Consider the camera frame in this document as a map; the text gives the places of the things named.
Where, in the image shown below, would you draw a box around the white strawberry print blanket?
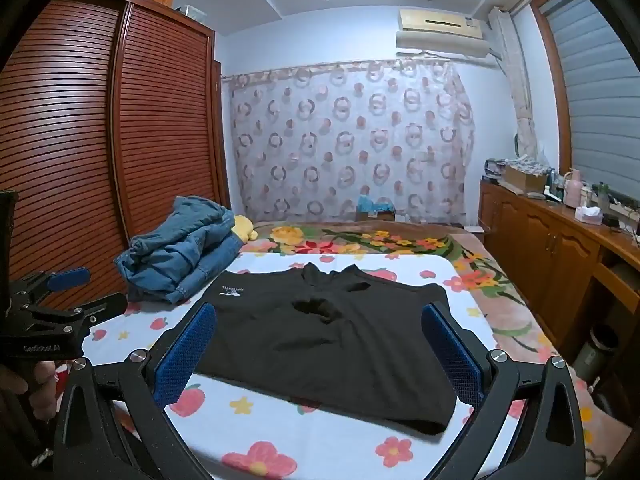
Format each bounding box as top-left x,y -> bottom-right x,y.
45,251 -> 526,480

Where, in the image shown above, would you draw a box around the tied lace curtain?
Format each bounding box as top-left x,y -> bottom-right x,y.
491,6 -> 540,162

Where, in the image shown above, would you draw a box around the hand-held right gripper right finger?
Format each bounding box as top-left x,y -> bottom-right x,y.
420,304 -> 586,480

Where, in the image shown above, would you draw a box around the yellow plush toy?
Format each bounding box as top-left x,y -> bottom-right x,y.
231,214 -> 259,242

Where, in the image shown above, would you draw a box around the grey trash bin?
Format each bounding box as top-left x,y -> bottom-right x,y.
572,323 -> 621,387

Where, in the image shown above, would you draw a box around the wooden sideboard cabinet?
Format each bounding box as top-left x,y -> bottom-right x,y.
478,176 -> 640,361

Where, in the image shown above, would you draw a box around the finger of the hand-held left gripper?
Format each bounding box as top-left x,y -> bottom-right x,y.
9,267 -> 92,302
22,293 -> 129,335

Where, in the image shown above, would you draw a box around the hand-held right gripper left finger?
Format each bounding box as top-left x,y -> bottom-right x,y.
52,302 -> 221,480

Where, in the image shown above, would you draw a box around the wall air conditioner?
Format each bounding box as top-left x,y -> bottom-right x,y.
395,8 -> 490,62

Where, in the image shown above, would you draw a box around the wooden louvered wardrobe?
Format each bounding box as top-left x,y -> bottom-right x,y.
0,0 -> 232,313

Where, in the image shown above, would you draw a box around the pink thermos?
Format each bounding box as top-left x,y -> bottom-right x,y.
563,168 -> 584,206

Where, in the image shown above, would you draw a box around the grey window blind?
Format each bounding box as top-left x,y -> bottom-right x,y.
541,0 -> 640,207

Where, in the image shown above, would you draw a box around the person's left hand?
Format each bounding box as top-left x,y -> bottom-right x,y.
0,360 -> 58,423

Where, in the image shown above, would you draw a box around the wooden window frame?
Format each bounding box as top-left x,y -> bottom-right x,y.
529,0 -> 576,177

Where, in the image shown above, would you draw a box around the grey-blue folded garment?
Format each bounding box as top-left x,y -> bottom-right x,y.
172,196 -> 235,243

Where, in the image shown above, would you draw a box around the black pants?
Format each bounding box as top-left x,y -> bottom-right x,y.
192,261 -> 473,436

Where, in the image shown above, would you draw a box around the blue jeans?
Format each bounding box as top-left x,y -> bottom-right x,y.
114,197 -> 246,304

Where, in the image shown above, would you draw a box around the floral bedspread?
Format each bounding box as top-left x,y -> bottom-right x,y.
237,221 -> 632,480

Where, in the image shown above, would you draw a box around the circle print curtain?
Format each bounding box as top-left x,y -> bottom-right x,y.
222,57 -> 477,227

